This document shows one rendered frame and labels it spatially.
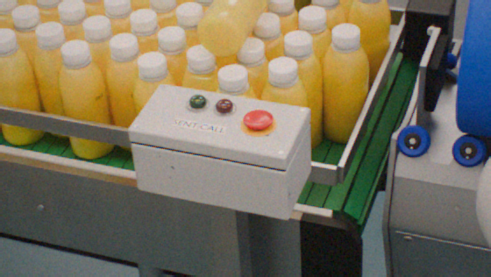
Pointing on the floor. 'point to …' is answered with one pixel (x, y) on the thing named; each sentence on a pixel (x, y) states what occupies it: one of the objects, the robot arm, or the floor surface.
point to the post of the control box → (230, 242)
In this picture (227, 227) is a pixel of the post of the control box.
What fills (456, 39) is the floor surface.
